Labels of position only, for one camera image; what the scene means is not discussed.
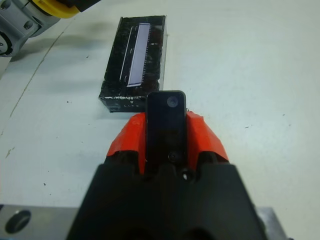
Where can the small black camera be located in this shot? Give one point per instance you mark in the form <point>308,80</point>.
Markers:
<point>166,130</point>

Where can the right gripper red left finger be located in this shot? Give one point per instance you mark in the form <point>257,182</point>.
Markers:
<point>125,140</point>

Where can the black and yellow left gripper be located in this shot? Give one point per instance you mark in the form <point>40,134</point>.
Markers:
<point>60,10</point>

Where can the black rectangular box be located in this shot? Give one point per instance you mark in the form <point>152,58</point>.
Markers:
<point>120,65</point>

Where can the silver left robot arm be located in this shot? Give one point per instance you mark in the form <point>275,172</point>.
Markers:
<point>20,27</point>

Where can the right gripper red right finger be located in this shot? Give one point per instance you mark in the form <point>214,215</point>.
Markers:
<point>205,140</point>

